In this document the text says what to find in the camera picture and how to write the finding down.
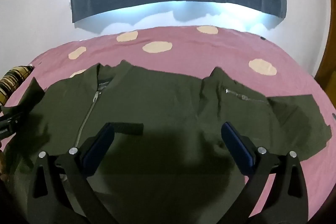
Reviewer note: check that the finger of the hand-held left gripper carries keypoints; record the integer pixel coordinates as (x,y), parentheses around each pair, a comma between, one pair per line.
(10,118)

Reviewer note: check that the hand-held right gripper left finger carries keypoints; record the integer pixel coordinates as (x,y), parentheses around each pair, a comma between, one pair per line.
(101,145)

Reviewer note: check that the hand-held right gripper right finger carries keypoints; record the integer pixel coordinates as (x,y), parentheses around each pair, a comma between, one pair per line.
(237,148)

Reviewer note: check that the olive green jacket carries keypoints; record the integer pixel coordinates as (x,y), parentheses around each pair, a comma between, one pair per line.
(157,98)

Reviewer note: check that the striped brown pillow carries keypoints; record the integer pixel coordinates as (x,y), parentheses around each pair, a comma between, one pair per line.
(13,79)

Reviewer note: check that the pink polka-dot bedsheet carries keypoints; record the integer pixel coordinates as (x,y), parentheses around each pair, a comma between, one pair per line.
(210,50)

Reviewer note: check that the wooden door frame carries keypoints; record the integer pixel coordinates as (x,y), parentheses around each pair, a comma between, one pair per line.
(331,56)

